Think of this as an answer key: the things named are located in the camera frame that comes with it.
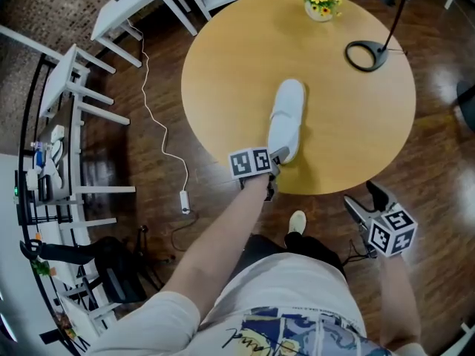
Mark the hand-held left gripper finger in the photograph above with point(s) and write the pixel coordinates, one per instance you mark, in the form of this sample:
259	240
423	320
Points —
282	156

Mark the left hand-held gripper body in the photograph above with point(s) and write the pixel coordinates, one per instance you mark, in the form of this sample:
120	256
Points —
248	163

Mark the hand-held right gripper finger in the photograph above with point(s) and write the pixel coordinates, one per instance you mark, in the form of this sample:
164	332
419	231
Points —
379	197
357	209

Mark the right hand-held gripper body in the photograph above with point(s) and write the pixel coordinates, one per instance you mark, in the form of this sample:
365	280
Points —
393	232

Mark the white slipper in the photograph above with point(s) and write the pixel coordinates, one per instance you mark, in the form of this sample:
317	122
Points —
285	117

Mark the person's left forearm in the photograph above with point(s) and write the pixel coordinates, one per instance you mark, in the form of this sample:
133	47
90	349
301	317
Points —
222	236

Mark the person's right forearm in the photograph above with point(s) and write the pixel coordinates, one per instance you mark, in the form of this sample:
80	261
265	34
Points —
399	295

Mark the person's black trousers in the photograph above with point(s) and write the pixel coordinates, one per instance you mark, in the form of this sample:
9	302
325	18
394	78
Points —
315	247

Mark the person's cream shoe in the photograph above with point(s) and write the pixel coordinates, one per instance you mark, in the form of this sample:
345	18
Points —
297	221

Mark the white power strip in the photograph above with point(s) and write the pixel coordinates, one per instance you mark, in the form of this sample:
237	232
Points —
184	201

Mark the person's white printed shirt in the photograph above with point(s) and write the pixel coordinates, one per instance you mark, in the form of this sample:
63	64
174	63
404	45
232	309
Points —
282	302

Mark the black tripod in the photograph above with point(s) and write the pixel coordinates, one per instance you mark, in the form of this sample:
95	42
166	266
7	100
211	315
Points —
143	247

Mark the black lamp stand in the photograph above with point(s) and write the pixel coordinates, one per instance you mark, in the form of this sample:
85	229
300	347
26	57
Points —
376	56

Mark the black office chair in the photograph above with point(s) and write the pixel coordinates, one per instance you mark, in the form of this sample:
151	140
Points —
111	269

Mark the white slatted rack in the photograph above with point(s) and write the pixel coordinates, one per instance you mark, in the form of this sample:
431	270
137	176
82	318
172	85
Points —
78	124

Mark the white side table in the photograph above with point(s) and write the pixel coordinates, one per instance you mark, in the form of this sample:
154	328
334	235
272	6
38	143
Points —
126	11

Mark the green plant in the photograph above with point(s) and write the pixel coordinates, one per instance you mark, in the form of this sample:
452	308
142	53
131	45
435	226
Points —
41	268

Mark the black metal shelf frame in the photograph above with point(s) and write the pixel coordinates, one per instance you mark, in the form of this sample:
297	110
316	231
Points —
26	161

